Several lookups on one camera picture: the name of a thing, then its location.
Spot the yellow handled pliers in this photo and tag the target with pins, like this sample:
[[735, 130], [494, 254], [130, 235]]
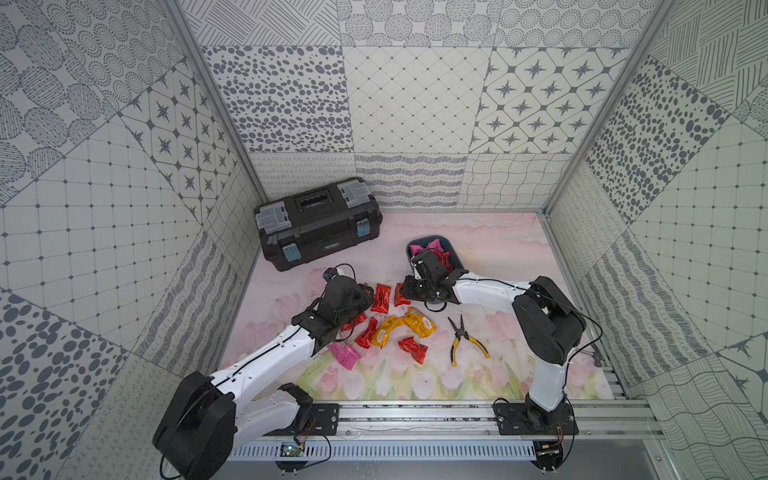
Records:
[[460, 334]]

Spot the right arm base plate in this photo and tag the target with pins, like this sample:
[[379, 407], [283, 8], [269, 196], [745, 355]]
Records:
[[527, 418]]

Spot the magenta tea bag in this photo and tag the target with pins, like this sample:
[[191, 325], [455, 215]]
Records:
[[431, 244], [345, 355]]

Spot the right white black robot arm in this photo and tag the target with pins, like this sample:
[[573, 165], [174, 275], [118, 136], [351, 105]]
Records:
[[551, 325]]

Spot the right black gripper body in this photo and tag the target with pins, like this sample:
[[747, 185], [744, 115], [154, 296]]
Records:
[[419, 289]]

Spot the white ventilation grille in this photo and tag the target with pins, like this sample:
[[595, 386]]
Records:
[[386, 450]]

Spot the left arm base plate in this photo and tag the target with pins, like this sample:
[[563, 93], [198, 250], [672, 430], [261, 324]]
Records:
[[317, 419]]

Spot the aluminium mounting rail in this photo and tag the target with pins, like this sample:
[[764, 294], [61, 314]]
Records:
[[442, 420]]

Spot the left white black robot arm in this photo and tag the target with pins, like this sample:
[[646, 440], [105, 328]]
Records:
[[211, 415]]

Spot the teal plastic storage box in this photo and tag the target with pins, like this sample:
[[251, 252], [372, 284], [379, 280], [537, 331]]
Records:
[[456, 255]]

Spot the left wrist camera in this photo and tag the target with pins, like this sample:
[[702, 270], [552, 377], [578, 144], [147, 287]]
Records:
[[330, 273]]

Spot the yellow tea bag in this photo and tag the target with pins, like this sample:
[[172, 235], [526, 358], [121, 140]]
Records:
[[420, 324], [382, 334]]

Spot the red tea bag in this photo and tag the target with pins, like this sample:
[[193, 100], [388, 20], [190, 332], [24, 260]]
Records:
[[358, 320], [416, 350], [365, 339], [382, 295], [399, 298]]

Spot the black plastic toolbox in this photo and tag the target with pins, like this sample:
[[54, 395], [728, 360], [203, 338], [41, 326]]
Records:
[[304, 227]]

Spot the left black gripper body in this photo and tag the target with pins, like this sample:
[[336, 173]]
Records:
[[357, 294]]

